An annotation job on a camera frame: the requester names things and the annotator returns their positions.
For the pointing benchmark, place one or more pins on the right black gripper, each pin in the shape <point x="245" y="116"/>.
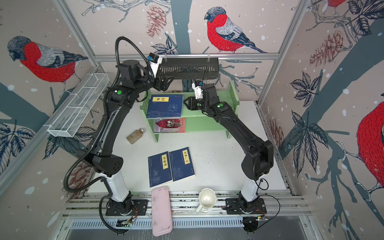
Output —
<point x="193" y="106"/>

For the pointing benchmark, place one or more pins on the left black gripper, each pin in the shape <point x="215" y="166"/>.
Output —
<point x="160" y="87"/>

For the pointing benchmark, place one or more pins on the blue book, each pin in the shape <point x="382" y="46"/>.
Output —
<point x="159" y="169"/>
<point x="165" y="106"/>
<point x="181" y="164"/>

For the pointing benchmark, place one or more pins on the red pink Hamlet book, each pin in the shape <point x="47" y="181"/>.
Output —
<point x="170" y="125"/>

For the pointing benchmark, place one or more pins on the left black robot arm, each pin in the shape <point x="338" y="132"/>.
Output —
<point x="132" y="79"/>

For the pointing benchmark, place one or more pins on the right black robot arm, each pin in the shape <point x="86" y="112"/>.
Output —
<point x="259" y="154"/>

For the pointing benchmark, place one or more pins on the green wooden two-tier shelf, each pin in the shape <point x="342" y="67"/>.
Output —
<point x="196" y="121"/>

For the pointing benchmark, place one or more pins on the dark grey hanging basket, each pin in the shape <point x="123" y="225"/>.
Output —
<point x="189" y="68"/>

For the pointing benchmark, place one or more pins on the glass spice jar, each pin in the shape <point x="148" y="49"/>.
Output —
<point x="135" y="136"/>

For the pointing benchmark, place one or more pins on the white ceramic mug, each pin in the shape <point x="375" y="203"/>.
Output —
<point x="207" y="199"/>

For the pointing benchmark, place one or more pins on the pink pencil case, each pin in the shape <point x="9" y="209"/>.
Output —
<point x="161" y="211"/>

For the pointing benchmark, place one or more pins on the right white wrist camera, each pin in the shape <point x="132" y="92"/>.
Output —
<point x="197" y="87"/>

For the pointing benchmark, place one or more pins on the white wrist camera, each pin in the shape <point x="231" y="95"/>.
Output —
<point x="154" y="61"/>
<point x="197" y="87"/>

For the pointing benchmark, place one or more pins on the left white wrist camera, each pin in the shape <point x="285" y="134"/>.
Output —
<point x="154" y="61"/>

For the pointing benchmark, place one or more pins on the white wire mesh basket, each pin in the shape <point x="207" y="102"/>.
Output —
<point x="80" y="104"/>

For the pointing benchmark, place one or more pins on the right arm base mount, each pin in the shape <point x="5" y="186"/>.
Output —
<point x="240" y="206"/>

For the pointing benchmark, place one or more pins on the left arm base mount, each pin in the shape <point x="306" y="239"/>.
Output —
<point x="127" y="208"/>

